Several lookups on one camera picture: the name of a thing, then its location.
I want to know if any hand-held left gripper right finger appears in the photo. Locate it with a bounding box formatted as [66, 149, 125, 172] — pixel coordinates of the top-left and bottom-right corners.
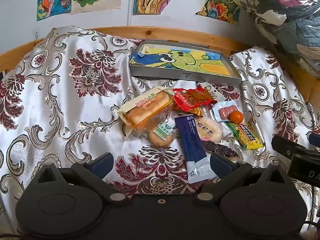
[194, 152, 288, 204]

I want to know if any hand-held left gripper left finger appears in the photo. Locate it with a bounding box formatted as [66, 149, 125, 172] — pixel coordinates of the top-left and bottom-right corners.
[32, 152, 127, 204]

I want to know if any dark dried snack packet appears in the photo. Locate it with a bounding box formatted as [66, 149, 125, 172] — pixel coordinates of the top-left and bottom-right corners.
[200, 140, 244, 162]

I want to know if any white rice cracker packet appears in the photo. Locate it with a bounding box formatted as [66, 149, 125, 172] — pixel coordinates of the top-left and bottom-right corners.
[194, 114, 234, 143]

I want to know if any dark blue stick packet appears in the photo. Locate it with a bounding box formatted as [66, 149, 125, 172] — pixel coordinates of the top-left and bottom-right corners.
[174, 115, 215, 184]

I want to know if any yellow green snack bar packet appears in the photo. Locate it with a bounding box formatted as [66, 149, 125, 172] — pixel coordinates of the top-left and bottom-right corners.
[225, 121, 265, 150]

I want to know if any round biscuit packet green label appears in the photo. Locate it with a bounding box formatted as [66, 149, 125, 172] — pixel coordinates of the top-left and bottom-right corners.
[125, 116, 175, 148]

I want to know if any red snack packet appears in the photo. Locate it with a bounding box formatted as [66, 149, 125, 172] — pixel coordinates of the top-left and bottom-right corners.
[172, 86, 218, 117]

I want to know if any orange bread packet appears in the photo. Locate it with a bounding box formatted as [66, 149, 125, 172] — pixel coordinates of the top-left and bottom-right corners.
[117, 85, 175, 130]

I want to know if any grey metal tray box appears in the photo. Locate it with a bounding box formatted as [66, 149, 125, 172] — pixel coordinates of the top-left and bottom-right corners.
[129, 41, 242, 88]

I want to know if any small orange fruit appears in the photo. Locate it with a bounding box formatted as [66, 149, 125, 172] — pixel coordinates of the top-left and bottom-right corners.
[229, 111, 244, 125]

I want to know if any pink sausage packet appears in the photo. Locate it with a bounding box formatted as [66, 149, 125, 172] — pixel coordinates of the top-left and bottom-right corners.
[212, 101, 238, 123]

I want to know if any floral printed blanket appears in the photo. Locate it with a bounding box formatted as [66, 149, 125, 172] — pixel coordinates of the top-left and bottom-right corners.
[0, 26, 320, 240]

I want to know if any white cartoon face packet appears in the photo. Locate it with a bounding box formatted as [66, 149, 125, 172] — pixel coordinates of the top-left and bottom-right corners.
[201, 82, 225, 103]

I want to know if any green cartoon drawing sheet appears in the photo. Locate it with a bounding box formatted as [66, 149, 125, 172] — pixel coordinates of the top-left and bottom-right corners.
[131, 45, 233, 77]

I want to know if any plastic bag of clothes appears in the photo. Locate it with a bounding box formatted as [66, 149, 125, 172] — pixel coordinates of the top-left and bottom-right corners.
[239, 0, 320, 78]

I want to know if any dark green flower wall poster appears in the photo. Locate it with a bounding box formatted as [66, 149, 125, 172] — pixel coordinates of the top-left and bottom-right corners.
[194, 0, 241, 25]

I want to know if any white wall pipe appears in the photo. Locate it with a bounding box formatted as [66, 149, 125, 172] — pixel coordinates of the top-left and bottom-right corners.
[127, 0, 134, 27]

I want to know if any orange-haired figure wall poster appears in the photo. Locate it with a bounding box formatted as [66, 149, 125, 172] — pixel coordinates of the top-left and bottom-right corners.
[37, 0, 73, 22]

